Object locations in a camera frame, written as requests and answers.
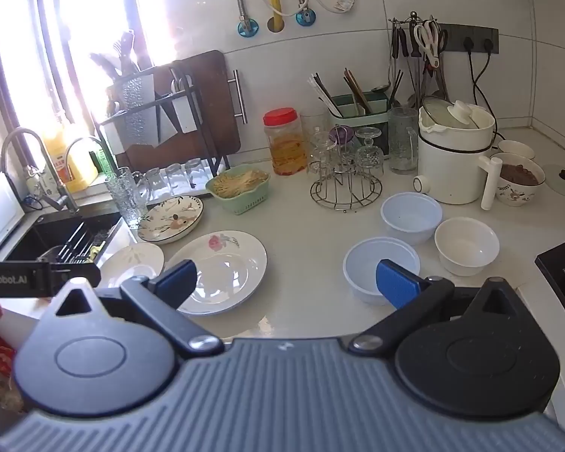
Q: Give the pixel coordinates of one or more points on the dark chopsticks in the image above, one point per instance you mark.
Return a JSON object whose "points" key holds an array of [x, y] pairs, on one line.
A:
{"points": [[395, 87]]}

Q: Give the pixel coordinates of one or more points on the white electric cooking pot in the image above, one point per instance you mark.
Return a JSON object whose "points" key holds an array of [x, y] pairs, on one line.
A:
{"points": [[452, 169]]}

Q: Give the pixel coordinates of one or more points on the white countertop appliance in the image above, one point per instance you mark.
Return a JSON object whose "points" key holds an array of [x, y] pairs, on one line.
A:
{"points": [[0, 212]]}

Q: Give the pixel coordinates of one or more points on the clear drinking glass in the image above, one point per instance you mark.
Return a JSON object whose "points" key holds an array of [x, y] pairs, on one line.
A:
{"points": [[321, 150]]}

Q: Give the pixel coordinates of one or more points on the black induction cooktop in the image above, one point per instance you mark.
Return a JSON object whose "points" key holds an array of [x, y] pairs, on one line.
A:
{"points": [[562, 263]]}

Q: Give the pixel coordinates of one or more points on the cut crystal goblet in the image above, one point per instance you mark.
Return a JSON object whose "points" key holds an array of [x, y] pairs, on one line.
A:
{"points": [[369, 155]]}

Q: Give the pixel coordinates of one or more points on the tall clear glass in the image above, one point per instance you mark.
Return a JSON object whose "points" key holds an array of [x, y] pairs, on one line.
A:
{"points": [[313, 120]]}

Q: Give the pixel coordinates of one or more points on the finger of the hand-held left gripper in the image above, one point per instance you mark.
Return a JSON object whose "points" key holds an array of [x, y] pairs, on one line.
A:
{"points": [[59, 273]]}

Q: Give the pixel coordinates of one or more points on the small white bowl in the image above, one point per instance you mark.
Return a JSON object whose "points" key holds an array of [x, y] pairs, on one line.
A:
{"points": [[515, 148]]}

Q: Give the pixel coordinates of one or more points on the black knife rack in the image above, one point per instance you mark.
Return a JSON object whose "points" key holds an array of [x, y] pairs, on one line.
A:
{"points": [[160, 99]]}

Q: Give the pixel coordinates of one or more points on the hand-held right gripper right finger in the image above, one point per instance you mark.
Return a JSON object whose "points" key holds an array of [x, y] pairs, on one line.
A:
{"points": [[395, 282]]}

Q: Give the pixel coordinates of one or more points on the red lid plastic jar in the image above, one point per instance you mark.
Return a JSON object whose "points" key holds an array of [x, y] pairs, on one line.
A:
{"points": [[285, 146]]}

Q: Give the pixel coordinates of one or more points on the small steel faucet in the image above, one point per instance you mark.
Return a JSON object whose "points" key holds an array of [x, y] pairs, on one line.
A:
{"points": [[82, 141]]}

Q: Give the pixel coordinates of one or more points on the textured glass pitcher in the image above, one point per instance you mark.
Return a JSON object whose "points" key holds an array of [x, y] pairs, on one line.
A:
{"points": [[402, 141]]}

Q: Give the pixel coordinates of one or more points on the dark framed window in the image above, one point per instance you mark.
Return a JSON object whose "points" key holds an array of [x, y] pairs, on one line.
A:
{"points": [[44, 33]]}

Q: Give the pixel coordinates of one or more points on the dark wall outlet strip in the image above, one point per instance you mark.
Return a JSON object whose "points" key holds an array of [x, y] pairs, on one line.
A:
{"points": [[478, 33]]}

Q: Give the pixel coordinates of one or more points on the red printed clothing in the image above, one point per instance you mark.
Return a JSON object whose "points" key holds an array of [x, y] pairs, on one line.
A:
{"points": [[2, 353]]}

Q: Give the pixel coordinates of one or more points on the deer print plate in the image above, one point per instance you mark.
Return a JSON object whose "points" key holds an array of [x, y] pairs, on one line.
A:
{"points": [[169, 219]]}

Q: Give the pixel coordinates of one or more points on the black sink dish rack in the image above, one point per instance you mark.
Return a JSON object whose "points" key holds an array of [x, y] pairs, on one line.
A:
{"points": [[75, 245]]}

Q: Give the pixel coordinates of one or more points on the hanging utensil rack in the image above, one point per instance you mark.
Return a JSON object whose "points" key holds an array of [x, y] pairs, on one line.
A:
{"points": [[400, 47]]}

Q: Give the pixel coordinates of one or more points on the white ceramic bowl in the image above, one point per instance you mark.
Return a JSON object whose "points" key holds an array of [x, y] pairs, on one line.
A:
{"points": [[466, 245]]}

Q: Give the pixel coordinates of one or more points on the green bottle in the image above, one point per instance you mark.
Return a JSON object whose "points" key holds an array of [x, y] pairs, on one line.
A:
{"points": [[104, 162]]}

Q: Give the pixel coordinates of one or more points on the wooden chopsticks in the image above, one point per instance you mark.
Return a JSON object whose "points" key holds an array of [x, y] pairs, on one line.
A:
{"points": [[355, 89]]}

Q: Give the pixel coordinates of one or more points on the textured cutlery holder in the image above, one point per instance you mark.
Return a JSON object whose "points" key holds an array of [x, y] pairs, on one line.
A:
{"points": [[132, 96]]}

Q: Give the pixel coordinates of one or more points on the green basket of sprouts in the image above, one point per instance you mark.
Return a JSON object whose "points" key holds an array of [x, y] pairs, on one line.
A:
{"points": [[238, 188]]}

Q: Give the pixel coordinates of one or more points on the blue pipe flange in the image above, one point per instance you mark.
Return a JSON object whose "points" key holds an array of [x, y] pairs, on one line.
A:
{"points": [[306, 18], [248, 28]]}

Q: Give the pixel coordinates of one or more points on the leaf print plate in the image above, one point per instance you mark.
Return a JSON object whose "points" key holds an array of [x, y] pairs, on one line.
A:
{"points": [[129, 261]]}

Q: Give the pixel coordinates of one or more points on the patterned bowl with brown food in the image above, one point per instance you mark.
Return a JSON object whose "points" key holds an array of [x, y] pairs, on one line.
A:
{"points": [[518, 179]]}

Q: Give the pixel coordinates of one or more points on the green utensil holder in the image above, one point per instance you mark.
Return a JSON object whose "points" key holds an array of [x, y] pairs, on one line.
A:
{"points": [[374, 120]]}

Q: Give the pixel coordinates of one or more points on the black sink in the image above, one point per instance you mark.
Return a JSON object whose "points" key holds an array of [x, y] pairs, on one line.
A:
{"points": [[42, 233]]}

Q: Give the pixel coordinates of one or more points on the wooden cutting board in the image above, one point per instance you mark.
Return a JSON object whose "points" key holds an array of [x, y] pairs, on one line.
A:
{"points": [[212, 99]]}

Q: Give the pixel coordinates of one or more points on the textured glass mug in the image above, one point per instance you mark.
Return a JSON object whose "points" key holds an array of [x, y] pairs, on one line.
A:
{"points": [[128, 197]]}

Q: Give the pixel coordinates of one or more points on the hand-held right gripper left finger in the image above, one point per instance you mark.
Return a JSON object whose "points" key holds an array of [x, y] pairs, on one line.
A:
{"points": [[176, 278]]}

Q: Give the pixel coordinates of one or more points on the large flower print plate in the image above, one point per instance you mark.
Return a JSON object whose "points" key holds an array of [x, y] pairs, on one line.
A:
{"points": [[226, 268]]}

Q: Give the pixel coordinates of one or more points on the tall steel faucet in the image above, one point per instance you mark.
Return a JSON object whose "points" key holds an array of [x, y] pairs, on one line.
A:
{"points": [[14, 139]]}

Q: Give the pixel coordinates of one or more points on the yellow detergent bottle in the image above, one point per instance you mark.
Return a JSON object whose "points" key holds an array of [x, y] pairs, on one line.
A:
{"points": [[70, 160]]}

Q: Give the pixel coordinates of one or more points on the pale blue plastic bowl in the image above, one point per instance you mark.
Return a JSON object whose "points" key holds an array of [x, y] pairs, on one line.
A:
{"points": [[410, 216], [362, 268]]}

